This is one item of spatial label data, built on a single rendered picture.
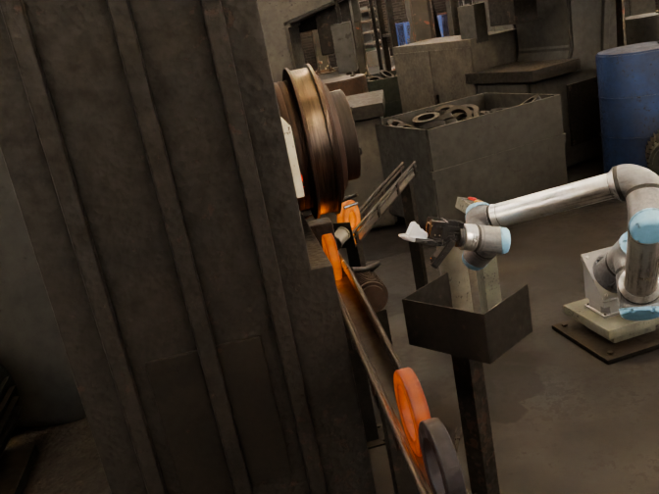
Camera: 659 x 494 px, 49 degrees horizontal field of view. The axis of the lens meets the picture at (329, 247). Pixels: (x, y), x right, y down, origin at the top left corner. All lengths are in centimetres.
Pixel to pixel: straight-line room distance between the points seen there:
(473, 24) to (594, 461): 427
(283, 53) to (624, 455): 336
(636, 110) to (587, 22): 97
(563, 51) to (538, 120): 127
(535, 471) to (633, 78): 348
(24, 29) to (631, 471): 206
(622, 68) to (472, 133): 132
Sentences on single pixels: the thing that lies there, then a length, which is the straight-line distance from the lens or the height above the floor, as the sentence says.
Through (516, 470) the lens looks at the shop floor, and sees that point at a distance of 251.
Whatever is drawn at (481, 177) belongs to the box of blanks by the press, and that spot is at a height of 36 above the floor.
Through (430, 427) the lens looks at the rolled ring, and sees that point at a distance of 139.
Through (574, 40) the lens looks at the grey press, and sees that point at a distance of 601.
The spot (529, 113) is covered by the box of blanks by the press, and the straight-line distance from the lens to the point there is 482.
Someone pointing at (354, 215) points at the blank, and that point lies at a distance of 290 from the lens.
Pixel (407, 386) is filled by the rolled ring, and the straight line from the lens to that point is 151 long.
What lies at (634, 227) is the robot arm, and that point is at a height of 71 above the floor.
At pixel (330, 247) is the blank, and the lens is 230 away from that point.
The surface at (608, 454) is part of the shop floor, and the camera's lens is 258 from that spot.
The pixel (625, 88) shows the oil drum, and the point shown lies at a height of 65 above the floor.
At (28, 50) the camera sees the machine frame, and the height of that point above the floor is 152.
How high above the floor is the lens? 147
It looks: 17 degrees down
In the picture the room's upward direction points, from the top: 11 degrees counter-clockwise
